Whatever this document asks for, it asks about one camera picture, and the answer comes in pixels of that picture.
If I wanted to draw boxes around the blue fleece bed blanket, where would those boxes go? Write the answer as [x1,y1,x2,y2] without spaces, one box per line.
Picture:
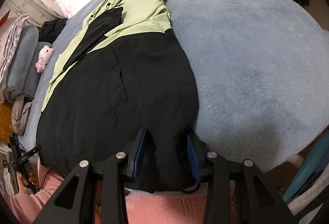
[18,0,329,175]

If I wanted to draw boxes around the folded purple floral quilt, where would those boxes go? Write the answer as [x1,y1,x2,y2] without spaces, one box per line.
[1,14,29,103]

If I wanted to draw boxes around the teal flat board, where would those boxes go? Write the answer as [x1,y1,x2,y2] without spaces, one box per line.
[283,130,328,203]

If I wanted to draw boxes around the folded blue fleece pillow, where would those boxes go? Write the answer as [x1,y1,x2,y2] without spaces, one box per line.
[4,25,52,103]

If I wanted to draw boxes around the pink sleeved left forearm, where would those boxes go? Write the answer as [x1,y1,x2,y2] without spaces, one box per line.
[2,158,104,224]

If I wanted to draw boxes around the green and black hooded jacket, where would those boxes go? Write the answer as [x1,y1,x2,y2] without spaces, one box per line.
[36,0,198,193]

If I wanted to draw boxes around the wooden bedside cabinet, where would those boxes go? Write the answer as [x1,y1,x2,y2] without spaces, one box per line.
[0,102,13,143]

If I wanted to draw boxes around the person's left hand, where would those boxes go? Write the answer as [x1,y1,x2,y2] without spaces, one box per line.
[16,169,38,195]

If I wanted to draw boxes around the red wall shelf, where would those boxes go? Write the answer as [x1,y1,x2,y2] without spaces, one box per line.
[0,10,11,27]

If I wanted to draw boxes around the white pink plush cat toy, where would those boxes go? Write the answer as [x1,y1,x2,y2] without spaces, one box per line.
[35,45,54,73]

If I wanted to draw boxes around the beige folded duvet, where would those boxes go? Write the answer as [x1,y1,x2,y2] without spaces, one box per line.
[11,94,32,136]

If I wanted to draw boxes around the black clothes pile near window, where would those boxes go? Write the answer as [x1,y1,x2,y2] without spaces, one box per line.
[38,18,67,44]

